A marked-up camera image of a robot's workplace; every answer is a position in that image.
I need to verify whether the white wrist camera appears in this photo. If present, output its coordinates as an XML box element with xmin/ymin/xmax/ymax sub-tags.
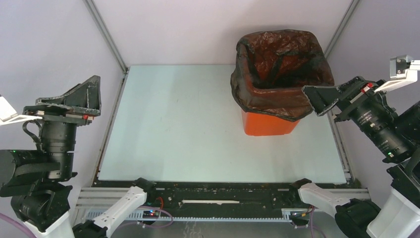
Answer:
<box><xmin>0</xmin><ymin>95</ymin><xmax>42</xmax><ymax>126</ymax></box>
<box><xmin>374</xmin><ymin>55</ymin><xmax>420</xmax><ymax>93</ymax></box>

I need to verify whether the white toothed cable duct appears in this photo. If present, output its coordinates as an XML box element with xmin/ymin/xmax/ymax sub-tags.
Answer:
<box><xmin>85</xmin><ymin>210</ymin><xmax>296</xmax><ymax>223</ymax></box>

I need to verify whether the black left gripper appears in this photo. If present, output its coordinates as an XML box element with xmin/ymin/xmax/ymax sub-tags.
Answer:
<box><xmin>27</xmin><ymin>72</ymin><xmax>105</xmax><ymax>175</ymax></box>

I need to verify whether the aluminium frame rail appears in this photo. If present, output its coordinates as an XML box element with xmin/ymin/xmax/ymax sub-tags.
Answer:
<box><xmin>83</xmin><ymin>0</ymin><xmax>128</xmax><ymax>74</ymax></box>

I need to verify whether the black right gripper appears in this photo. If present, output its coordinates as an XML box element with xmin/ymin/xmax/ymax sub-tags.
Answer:
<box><xmin>300</xmin><ymin>72</ymin><xmax>407</xmax><ymax>157</ymax></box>

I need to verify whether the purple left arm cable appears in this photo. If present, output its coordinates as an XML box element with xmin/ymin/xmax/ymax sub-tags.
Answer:
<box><xmin>0</xmin><ymin>213</ymin><xmax>37</xmax><ymax>238</ymax></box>

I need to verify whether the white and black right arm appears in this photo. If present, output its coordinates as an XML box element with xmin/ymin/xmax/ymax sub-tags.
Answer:
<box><xmin>288</xmin><ymin>76</ymin><xmax>420</xmax><ymax>238</ymax></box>

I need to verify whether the orange plastic trash bin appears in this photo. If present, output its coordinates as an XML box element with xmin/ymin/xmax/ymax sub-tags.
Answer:
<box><xmin>241</xmin><ymin>110</ymin><xmax>300</xmax><ymax>136</ymax></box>

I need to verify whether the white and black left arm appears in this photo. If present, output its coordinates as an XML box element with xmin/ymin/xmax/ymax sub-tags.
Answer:
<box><xmin>0</xmin><ymin>75</ymin><xmax>157</xmax><ymax>238</ymax></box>

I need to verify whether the black plastic trash bag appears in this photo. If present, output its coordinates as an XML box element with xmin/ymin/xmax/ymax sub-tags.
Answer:
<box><xmin>230</xmin><ymin>29</ymin><xmax>335</xmax><ymax>122</ymax></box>

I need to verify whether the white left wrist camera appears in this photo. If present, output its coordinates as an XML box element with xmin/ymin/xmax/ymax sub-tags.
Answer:
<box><xmin>0</xmin><ymin>95</ymin><xmax>42</xmax><ymax>126</ymax></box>

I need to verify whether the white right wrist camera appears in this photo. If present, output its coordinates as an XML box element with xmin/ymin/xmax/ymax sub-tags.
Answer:
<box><xmin>374</xmin><ymin>55</ymin><xmax>420</xmax><ymax>93</ymax></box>

